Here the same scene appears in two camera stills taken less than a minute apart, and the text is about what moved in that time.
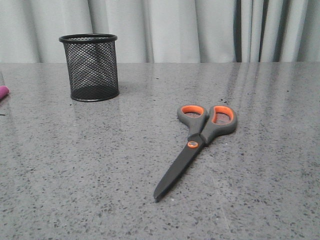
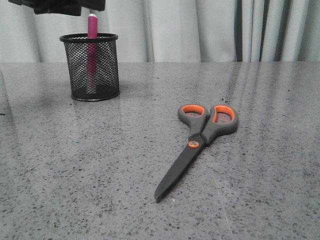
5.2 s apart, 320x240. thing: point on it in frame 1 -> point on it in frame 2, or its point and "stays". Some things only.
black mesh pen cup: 91,59 stays
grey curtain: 165,31 stays
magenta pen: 4,90 -> 92,58
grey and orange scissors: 203,127 stays
